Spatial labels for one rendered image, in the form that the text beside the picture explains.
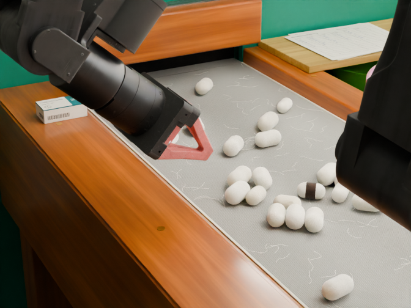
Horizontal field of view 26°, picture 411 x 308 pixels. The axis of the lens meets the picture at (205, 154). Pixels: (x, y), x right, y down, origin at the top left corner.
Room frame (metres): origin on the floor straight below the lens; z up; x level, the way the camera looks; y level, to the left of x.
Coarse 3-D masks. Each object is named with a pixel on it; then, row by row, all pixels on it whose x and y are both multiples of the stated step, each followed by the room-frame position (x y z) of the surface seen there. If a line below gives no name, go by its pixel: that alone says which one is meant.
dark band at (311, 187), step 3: (306, 183) 0.91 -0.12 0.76; (309, 183) 0.91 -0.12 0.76; (312, 183) 0.91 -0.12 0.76; (315, 183) 0.91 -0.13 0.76; (306, 186) 0.91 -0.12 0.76; (309, 186) 0.91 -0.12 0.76; (312, 186) 0.91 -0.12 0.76; (315, 186) 0.91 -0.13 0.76; (306, 189) 0.91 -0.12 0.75; (309, 189) 0.91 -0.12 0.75; (312, 189) 0.91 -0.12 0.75; (315, 189) 0.91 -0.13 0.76; (306, 192) 0.91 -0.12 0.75; (309, 192) 0.90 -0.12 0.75; (312, 192) 0.90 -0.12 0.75; (315, 192) 0.90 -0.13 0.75; (306, 195) 0.91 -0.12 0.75; (309, 195) 0.90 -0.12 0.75; (312, 195) 0.90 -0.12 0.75; (306, 198) 0.91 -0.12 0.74; (309, 198) 0.91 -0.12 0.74; (312, 198) 0.91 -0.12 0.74
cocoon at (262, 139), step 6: (264, 132) 1.06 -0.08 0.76; (270, 132) 1.06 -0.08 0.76; (276, 132) 1.06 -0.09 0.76; (258, 138) 1.05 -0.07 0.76; (264, 138) 1.05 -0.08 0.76; (270, 138) 1.05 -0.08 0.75; (276, 138) 1.05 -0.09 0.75; (258, 144) 1.05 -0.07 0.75; (264, 144) 1.05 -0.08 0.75; (270, 144) 1.05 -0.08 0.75; (276, 144) 1.06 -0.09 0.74
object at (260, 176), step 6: (258, 168) 0.95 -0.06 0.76; (264, 168) 0.95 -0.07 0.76; (252, 174) 0.95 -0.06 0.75; (258, 174) 0.94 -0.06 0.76; (264, 174) 0.93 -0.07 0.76; (258, 180) 0.93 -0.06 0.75; (264, 180) 0.93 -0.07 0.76; (270, 180) 0.93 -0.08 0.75; (264, 186) 0.93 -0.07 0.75; (270, 186) 0.93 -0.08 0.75
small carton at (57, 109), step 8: (40, 104) 1.09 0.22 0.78; (48, 104) 1.09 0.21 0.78; (56, 104) 1.09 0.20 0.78; (64, 104) 1.09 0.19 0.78; (72, 104) 1.09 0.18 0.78; (80, 104) 1.10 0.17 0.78; (40, 112) 1.09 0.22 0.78; (48, 112) 1.08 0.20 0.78; (56, 112) 1.08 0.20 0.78; (64, 112) 1.09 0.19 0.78; (72, 112) 1.09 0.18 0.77; (80, 112) 1.10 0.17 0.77; (48, 120) 1.08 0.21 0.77; (56, 120) 1.08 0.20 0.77
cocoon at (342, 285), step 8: (328, 280) 0.71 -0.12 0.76; (336, 280) 0.71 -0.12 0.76; (344, 280) 0.71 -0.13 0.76; (352, 280) 0.72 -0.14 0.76; (328, 288) 0.70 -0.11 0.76; (336, 288) 0.70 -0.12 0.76; (344, 288) 0.70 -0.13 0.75; (352, 288) 0.71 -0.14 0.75; (328, 296) 0.70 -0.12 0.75; (336, 296) 0.70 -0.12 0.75
